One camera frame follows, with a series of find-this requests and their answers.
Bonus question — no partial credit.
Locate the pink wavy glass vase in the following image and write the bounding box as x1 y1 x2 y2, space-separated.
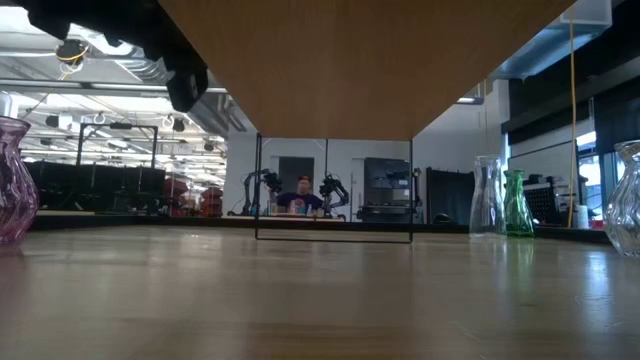
0 115 40 246

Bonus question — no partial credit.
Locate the black pegboard cart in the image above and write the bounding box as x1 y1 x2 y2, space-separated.
522 172 581 227

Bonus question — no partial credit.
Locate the person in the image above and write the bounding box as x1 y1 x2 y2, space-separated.
276 174 325 217

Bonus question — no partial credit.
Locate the yellow hanging cable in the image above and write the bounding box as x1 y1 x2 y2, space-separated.
566 19 577 230

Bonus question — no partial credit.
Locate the black ceiling cable reel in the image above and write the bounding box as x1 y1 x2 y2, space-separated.
53 37 92 67

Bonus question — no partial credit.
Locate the black gantry frame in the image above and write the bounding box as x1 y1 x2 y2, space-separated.
74 121 160 169

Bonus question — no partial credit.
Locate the green conical glass vase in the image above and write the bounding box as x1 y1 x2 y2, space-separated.
502 168 536 239

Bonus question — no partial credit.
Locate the clear wavy glass vase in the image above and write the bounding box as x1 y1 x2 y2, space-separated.
603 139 640 259

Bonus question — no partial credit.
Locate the black partition row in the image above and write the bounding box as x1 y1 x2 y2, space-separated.
24 159 167 214

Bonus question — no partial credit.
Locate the red tool chest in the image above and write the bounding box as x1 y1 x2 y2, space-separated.
163 177 190 217
199 185 225 218

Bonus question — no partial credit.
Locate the black cabinet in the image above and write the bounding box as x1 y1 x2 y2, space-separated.
360 157 424 225

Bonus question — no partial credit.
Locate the ceiling light bar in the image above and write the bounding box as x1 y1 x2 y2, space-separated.
0 77 229 99

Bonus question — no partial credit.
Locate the wooden background table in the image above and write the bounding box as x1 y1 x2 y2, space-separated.
222 212 347 224

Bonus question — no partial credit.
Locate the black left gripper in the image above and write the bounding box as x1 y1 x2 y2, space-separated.
164 58 210 114

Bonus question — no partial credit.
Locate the clear conical glass vase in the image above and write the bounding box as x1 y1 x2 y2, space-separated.
468 154 508 239

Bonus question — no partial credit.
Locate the black curtain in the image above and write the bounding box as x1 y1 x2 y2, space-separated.
425 167 476 226

